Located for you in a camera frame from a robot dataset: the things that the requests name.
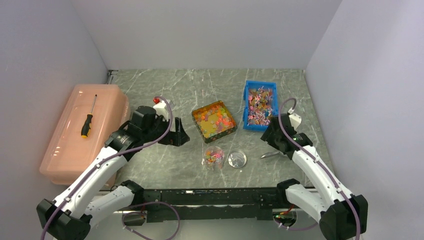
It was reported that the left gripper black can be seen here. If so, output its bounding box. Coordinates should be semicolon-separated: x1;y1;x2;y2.
142;114;190;147

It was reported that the metal scoop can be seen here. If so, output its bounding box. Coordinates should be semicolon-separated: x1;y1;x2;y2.
260;151;282;159

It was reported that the clear plastic cup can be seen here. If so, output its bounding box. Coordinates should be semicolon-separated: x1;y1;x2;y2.
202;146;225;170

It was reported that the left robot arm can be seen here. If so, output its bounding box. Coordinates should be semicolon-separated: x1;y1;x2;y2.
36;104;190;240

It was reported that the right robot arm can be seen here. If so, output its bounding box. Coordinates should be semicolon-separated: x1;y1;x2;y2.
261;114;369;240

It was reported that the blue bin of lollipops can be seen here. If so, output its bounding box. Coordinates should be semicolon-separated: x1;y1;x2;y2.
242;80;278;132

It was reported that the candy tin with gummies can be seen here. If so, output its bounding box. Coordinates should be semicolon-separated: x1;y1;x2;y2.
191;100;238;144

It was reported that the clear round lid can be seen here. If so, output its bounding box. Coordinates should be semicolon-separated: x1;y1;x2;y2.
227;150;247;169

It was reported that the pink plastic storage box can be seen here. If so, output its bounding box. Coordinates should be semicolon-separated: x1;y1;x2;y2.
39;84;131;186

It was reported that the yellow black screwdriver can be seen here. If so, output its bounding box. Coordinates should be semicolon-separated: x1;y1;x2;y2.
80;94;98;139

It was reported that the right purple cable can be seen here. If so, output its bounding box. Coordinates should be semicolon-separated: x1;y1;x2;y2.
277;97;362;240

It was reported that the purple cable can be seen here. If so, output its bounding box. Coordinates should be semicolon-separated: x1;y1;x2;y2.
277;97;362;240
39;96;174;240

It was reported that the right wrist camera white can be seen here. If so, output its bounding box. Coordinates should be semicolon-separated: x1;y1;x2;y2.
287;108;302;130

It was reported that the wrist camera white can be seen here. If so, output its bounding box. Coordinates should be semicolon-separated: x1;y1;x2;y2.
287;108;302;130
153;97;174;121

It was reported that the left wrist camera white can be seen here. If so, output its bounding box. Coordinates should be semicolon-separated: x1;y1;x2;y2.
153;97;174;121

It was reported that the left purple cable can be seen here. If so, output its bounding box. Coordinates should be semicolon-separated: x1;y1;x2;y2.
39;96;174;240

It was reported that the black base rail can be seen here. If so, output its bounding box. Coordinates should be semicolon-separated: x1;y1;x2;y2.
89;187;335;226

